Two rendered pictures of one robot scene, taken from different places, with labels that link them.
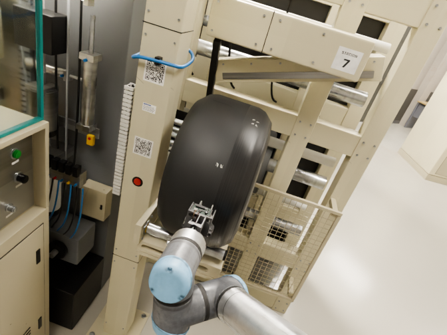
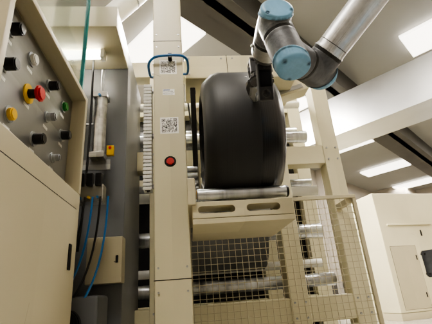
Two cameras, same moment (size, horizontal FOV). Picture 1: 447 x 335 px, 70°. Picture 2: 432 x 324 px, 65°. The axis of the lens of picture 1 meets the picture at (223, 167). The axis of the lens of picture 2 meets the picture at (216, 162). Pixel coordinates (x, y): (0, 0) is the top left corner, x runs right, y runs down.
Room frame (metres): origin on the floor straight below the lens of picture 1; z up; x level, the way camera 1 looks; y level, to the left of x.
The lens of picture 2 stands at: (-0.18, 0.35, 0.56)
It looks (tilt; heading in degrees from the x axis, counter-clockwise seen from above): 22 degrees up; 350
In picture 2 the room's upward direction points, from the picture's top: 4 degrees counter-clockwise
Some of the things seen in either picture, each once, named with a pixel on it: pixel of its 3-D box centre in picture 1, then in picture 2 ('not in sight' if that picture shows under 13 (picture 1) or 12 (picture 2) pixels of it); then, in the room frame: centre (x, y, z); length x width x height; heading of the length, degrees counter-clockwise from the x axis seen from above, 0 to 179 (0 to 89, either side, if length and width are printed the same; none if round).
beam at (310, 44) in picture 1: (287, 36); (237, 79); (1.42, -0.09, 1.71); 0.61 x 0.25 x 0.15; 86
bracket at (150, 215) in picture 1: (157, 207); (191, 205); (1.14, 0.23, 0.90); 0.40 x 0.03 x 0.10; 176
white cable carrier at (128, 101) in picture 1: (126, 143); (149, 136); (1.10, 0.40, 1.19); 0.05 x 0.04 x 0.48; 176
